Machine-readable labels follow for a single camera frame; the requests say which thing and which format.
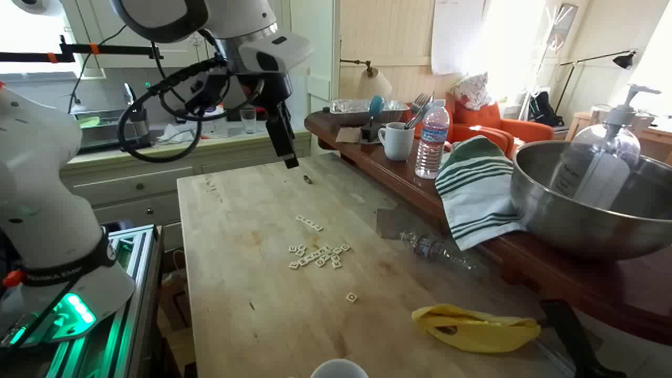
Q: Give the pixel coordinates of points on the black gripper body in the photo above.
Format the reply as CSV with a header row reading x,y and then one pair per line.
x,y
268,93

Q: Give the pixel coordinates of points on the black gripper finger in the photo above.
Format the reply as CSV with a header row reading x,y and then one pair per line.
x,y
282,138

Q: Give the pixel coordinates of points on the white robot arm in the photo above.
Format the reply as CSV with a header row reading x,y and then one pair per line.
x,y
70,275

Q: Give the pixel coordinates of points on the row of small white blocks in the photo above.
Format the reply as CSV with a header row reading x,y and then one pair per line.
x,y
310,223

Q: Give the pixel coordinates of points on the single small white block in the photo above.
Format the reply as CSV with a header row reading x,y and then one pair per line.
x,y
351,297

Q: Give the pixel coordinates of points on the white mug with utensils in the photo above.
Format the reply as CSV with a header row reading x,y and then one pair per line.
x,y
397,138

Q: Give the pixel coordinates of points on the cluster of small white blocks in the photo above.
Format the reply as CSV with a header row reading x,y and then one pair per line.
x,y
321,255

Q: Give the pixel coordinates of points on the clear water bottle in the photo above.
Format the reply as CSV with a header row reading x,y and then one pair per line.
x,y
433,135

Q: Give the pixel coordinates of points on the orange armchair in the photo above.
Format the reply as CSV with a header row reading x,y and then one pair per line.
x,y
506,133

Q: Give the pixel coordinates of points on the crumpled clear plastic wrap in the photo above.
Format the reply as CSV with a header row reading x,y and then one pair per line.
x,y
439,250

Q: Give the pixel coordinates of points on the green striped dish towel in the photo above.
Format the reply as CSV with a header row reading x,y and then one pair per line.
x,y
473,184

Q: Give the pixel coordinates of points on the white cup rim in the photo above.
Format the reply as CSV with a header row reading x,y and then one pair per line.
x,y
340,368

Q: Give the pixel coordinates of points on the yellow rubber glove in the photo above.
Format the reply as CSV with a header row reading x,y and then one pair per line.
x,y
473,331

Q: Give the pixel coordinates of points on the clear pump soap bottle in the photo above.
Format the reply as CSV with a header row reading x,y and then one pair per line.
x,y
599,158

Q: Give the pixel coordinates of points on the steel mixing bowl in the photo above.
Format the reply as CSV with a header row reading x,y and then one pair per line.
x,y
598,214

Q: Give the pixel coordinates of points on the black floor lamp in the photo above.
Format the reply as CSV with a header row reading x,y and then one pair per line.
x,y
623,60

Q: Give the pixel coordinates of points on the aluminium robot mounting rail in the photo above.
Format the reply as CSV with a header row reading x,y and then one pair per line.
x,y
125,345

